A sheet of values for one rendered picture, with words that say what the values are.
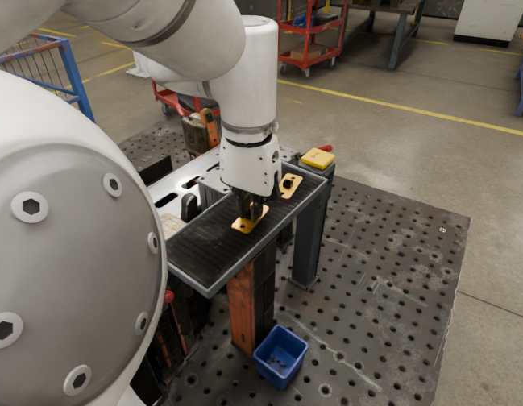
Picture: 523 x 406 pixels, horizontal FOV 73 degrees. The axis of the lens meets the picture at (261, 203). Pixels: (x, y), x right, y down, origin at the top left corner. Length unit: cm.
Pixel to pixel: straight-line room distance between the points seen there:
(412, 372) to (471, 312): 118
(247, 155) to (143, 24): 33
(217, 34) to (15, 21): 16
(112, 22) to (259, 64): 26
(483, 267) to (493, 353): 56
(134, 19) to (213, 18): 8
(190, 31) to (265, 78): 22
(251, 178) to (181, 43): 32
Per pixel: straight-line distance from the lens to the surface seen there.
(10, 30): 21
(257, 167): 56
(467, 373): 200
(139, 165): 111
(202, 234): 65
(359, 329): 109
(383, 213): 145
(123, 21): 26
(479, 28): 688
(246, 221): 66
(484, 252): 257
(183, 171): 110
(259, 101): 50
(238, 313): 88
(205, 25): 30
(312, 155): 85
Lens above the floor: 161
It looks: 40 degrees down
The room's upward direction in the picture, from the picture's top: straight up
